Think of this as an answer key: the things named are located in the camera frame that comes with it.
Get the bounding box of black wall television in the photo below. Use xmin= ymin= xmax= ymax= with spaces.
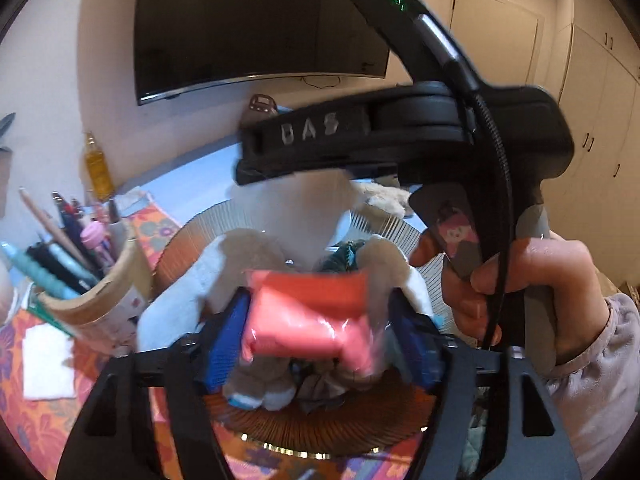
xmin=134 ymin=0 xmax=403 ymax=107

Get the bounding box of cream plush toy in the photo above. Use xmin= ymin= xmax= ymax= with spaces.
xmin=136 ymin=229 xmax=436 ymax=411

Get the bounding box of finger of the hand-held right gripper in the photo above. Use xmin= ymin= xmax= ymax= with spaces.
xmin=234 ymin=102 xmax=401 ymax=186

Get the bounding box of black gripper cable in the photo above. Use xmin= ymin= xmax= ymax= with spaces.
xmin=467 ymin=85 xmax=517 ymax=351

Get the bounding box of wooden pen holder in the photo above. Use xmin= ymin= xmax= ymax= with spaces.
xmin=37 ymin=232 xmax=153 ymax=358

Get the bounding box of tan fluffy plush toy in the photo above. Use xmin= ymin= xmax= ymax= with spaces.
xmin=357 ymin=182 xmax=413 ymax=218

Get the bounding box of orange floral cloth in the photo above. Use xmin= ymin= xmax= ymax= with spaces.
xmin=0 ymin=202 xmax=501 ymax=480

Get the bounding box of pink soft packet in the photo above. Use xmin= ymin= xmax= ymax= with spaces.
xmin=241 ymin=267 xmax=383 ymax=376

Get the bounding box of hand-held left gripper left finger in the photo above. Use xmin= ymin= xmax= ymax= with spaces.
xmin=55 ymin=287 xmax=251 ymax=480

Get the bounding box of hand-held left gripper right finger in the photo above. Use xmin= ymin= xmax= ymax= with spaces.
xmin=387 ymin=290 xmax=583 ymax=480

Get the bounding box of white door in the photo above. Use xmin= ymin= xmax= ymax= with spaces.
xmin=450 ymin=0 xmax=546 ymax=92

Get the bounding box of bunch of pens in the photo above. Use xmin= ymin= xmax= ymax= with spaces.
xmin=0 ymin=187 xmax=133 ymax=301

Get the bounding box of white folded cloth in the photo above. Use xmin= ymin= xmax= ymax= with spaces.
xmin=22 ymin=324 xmax=76 ymax=401

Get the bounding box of person's right forearm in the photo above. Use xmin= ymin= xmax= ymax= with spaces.
xmin=542 ymin=292 xmax=640 ymax=480

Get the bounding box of white wardrobe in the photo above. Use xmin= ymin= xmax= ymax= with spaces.
xmin=545 ymin=0 xmax=640 ymax=286

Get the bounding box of amber glass bottle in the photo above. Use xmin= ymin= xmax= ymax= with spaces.
xmin=82 ymin=131 xmax=117 ymax=203

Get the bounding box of person's right hand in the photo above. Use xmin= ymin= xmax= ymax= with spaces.
xmin=410 ymin=232 xmax=608 ymax=376

